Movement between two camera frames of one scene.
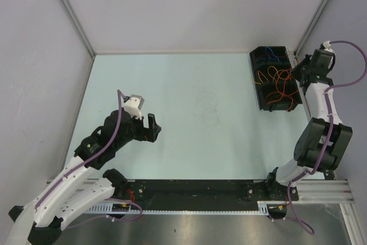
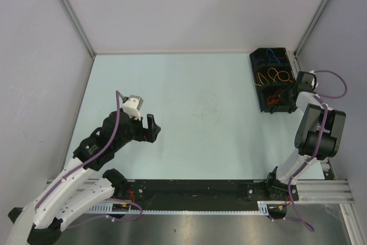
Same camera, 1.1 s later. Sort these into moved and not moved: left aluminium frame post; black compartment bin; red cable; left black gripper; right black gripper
Moved: red cable; right black gripper
Not moved: left aluminium frame post; left black gripper; black compartment bin
